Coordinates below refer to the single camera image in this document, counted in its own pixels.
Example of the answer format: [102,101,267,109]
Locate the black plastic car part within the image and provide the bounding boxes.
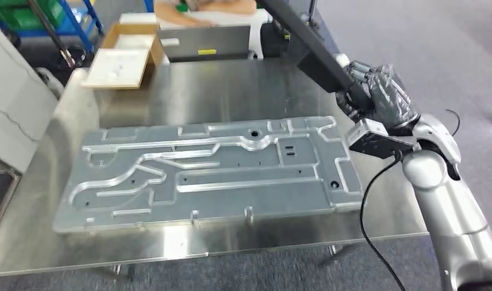
[257,0,375,111]

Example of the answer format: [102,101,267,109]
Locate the stainless steel workbench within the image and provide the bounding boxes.
[0,56,430,282]

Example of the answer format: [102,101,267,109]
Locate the machined aluminium plate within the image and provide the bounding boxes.
[52,115,364,234]

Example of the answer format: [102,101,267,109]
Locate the black chair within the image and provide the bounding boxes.
[260,22,307,59]

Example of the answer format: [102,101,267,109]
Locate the grey metal box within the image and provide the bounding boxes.
[156,25,252,63]

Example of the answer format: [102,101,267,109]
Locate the white desk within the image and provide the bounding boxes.
[119,8,272,61]

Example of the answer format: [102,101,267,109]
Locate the person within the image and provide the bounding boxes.
[153,0,258,28]

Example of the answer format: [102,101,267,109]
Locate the white foam sheet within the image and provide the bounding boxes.
[113,33,157,51]

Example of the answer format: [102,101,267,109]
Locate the cardboard box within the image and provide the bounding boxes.
[101,22,165,87]

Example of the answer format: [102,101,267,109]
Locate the blue rack with green bins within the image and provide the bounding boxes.
[0,0,104,53]

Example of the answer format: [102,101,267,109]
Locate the black pole stand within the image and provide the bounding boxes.
[26,0,90,70]

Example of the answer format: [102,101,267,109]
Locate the white cabinet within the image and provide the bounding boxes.
[0,23,59,174]

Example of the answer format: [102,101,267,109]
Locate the green plastic bin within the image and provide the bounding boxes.
[0,0,66,31]

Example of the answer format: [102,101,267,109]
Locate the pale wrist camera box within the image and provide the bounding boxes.
[346,118,416,159]

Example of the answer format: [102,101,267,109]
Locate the black cable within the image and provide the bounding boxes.
[359,150,409,291]

